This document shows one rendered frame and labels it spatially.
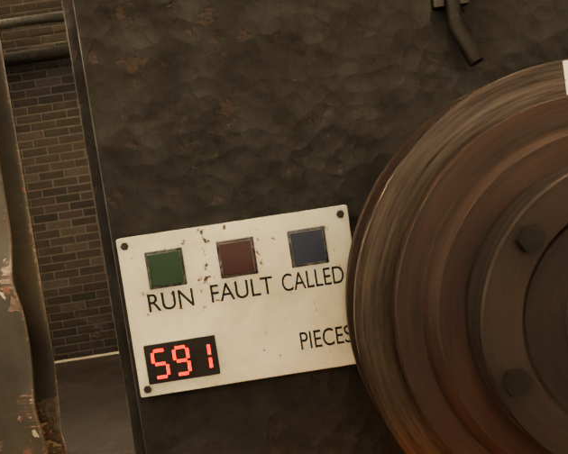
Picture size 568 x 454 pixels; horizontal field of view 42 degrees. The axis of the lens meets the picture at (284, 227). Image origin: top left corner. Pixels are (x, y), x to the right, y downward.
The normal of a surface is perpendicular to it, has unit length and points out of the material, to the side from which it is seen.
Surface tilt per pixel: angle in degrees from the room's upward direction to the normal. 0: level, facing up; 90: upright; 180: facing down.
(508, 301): 90
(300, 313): 90
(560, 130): 28
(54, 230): 90
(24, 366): 86
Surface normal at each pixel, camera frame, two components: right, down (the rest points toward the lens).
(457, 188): 0.04, 0.05
